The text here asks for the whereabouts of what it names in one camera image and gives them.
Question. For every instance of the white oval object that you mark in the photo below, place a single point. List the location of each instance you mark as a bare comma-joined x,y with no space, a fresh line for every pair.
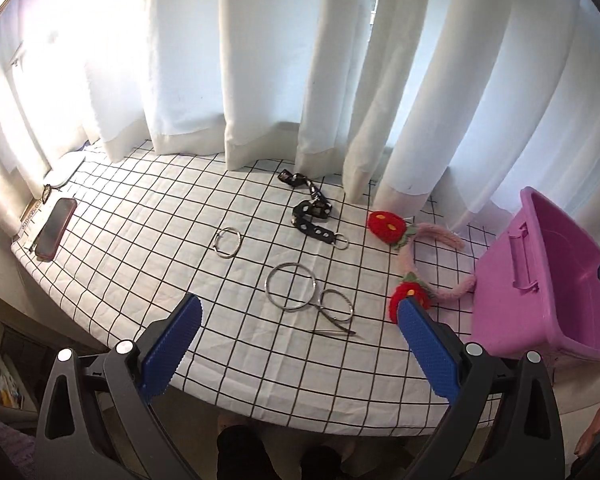
64,169

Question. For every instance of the smartphone in red case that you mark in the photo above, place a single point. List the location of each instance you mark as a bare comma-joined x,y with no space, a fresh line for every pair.
47,242

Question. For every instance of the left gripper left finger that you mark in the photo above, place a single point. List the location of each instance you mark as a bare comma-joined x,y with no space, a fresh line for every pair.
72,441

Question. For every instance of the pink strawberry headband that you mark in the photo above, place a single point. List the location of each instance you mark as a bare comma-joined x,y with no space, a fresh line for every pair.
408,238

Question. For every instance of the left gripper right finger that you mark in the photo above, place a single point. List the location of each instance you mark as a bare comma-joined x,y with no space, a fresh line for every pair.
525,440

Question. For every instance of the black studded strap keychain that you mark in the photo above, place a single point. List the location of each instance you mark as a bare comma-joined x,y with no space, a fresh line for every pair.
317,207

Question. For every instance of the pink plastic storage bin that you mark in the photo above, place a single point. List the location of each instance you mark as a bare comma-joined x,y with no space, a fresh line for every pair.
537,288

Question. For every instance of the white curtain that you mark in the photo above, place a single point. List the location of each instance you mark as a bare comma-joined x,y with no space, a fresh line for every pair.
467,101

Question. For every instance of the white grid tablecloth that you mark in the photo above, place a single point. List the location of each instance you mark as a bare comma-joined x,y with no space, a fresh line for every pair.
151,228

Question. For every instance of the large silver bangle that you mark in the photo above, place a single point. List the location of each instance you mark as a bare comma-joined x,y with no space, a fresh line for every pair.
290,286

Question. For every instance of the small silver ring clip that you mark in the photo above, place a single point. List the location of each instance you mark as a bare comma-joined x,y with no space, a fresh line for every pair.
337,309

